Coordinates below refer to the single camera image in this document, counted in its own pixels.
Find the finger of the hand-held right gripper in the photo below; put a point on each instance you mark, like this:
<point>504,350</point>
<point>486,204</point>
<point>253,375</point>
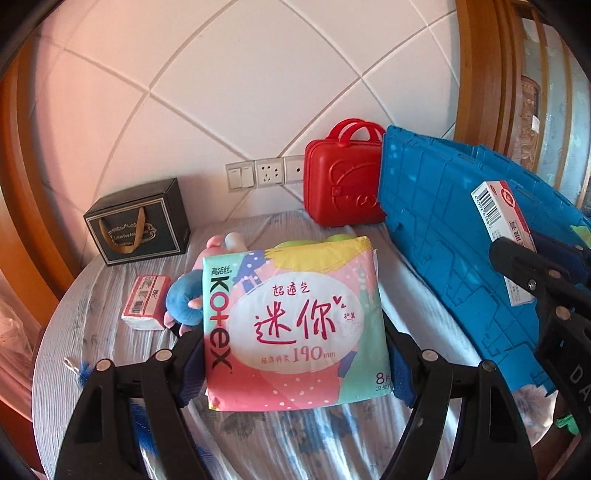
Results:
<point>565,258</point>
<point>531,272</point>

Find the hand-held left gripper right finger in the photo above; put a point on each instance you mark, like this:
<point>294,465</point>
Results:
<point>401,378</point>

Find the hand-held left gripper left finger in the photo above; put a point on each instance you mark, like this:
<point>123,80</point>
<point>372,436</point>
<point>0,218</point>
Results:
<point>191,369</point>

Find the red and white box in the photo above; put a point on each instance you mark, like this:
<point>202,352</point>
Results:
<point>503,207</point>

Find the blue plastic crate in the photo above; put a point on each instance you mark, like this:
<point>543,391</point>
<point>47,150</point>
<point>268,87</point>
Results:
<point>429,221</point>

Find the colourful sanitary pad pack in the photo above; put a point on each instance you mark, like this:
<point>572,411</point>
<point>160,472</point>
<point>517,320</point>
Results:
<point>295,323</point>

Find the cloth-covered round desktop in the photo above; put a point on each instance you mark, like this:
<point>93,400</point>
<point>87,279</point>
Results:
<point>286,443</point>

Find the pink and blue plush toy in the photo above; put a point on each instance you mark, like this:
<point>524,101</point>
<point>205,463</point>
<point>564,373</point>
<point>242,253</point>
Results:
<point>184,300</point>

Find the red tissue packet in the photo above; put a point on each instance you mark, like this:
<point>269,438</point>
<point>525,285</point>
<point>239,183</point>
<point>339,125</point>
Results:
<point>145,302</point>

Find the blue feather tassel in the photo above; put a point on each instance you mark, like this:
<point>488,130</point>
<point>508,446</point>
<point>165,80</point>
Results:
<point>85,373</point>

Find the patterned brown hanging cloth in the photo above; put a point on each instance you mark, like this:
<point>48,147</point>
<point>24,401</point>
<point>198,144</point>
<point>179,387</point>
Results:
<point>531,120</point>

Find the black gift box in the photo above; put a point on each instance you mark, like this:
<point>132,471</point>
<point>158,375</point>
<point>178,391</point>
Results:
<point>138,221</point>

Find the dark green plush toy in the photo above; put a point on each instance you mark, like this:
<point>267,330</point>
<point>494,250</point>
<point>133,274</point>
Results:
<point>295,242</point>

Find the wooden lattice glass partition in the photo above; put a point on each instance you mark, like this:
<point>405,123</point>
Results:
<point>558,92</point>

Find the clear plastic bag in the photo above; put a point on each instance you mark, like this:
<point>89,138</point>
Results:
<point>16,323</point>

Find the red toy suitcase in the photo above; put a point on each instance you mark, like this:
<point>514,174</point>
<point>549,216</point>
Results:
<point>341,184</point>

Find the white double wall switch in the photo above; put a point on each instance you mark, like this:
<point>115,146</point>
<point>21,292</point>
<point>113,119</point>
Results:
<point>240,175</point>

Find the wooden door frame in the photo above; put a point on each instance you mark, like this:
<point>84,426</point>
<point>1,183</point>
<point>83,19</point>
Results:
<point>485,69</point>

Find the white five-hole wall socket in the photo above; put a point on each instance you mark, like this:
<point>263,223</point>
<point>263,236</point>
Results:
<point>269,172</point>

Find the white wall socket plate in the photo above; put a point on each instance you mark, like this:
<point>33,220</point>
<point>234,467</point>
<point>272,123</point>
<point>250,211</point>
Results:
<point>294,170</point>

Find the brown wooden post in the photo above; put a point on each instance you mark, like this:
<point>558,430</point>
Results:
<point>32,184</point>

